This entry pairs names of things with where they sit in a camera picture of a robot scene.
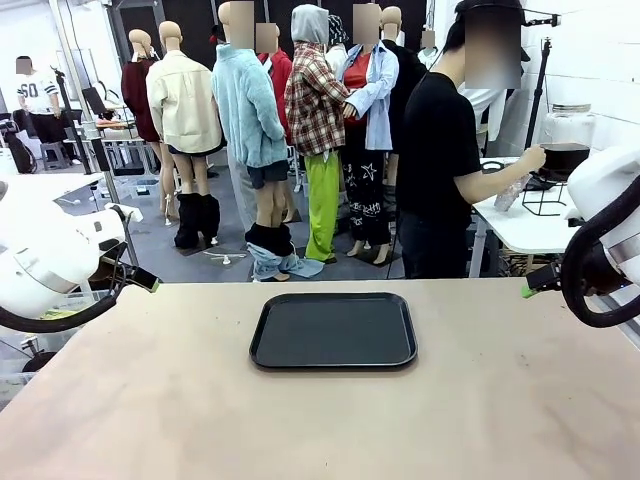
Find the mannequin in red jacket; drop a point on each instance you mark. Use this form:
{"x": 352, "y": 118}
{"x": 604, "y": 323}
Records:
{"x": 280, "y": 75}

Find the mannequin in bucket hat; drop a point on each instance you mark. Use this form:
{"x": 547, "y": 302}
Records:
{"x": 338, "y": 32}

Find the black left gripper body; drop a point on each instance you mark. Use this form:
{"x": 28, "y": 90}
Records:
{"x": 116, "y": 270}

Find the white work table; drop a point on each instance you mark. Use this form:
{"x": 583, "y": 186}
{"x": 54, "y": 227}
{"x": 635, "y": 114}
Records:
{"x": 60, "y": 182}

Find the black tripod with tablet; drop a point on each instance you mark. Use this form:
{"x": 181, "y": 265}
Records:
{"x": 75, "y": 125}

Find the person's right forearm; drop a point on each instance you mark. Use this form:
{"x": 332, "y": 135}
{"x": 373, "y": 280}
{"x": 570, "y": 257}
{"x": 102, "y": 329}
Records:
{"x": 492, "y": 182}

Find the grey plastic stool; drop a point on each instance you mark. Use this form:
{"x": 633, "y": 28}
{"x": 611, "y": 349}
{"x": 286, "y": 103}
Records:
{"x": 52, "y": 155}

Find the person in white numbered jersey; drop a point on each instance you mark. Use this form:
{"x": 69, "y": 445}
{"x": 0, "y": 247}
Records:
{"x": 37, "y": 95}

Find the mannequin in white shirt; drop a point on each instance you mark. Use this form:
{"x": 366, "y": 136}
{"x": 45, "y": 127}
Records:
{"x": 492, "y": 112}

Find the mannequin in blue open shirt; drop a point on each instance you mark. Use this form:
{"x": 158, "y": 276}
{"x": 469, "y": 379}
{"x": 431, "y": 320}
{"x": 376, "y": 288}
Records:
{"x": 380, "y": 100}

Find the mannequin in cream jacket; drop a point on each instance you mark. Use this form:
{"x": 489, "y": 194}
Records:
{"x": 184, "y": 107}

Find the glass drink dispenser jar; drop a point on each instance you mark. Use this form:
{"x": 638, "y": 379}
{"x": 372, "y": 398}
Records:
{"x": 570, "y": 130}

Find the white side table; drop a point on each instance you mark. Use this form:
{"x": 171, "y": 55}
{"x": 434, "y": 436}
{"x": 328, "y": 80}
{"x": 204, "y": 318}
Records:
{"x": 530, "y": 230}

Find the white mannequin base stand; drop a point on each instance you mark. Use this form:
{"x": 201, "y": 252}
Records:
{"x": 226, "y": 257}

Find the mannequin in light blue fleece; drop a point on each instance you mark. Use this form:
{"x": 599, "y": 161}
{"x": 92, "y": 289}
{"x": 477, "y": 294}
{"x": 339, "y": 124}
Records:
{"x": 247, "y": 112}

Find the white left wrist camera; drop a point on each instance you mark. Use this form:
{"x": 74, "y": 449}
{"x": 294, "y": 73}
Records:
{"x": 125, "y": 212}

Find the mannequin in maroon dress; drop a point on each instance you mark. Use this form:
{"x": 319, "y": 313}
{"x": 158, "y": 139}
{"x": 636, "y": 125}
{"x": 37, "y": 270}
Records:
{"x": 140, "y": 100}

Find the person in black t-shirt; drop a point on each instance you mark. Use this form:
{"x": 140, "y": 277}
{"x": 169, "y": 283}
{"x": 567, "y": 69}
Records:
{"x": 435, "y": 165}

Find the black baseball cap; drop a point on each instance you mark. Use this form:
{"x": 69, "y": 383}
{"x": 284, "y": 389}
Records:
{"x": 492, "y": 4}

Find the black light stand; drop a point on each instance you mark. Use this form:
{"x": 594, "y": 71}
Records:
{"x": 539, "y": 95}

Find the tall clear iced plastic cup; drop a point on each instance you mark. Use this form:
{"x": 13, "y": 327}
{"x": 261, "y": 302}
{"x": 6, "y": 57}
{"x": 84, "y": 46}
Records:
{"x": 510, "y": 195}

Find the mannequin in black coat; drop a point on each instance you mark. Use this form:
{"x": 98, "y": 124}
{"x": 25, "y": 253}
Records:
{"x": 406, "y": 70}

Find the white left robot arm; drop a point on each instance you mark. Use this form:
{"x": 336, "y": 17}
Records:
{"x": 45, "y": 250}

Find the person's right hand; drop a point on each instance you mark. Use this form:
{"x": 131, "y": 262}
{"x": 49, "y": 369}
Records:
{"x": 532, "y": 159}

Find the mannequin in plaid hooded shirt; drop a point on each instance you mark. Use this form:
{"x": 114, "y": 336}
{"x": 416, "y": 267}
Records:
{"x": 316, "y": 112}

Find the black plastic serving tray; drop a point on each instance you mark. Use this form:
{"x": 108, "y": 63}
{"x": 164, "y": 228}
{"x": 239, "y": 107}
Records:
{"x": 332, "y": 330}

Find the slanted metal pole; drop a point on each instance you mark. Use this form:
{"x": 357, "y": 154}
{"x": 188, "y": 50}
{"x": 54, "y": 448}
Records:
{"x": 82, "y": 85}

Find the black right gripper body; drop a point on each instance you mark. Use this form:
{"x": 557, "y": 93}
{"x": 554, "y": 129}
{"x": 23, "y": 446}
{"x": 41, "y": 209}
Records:
{"x": 552, "y": 277}

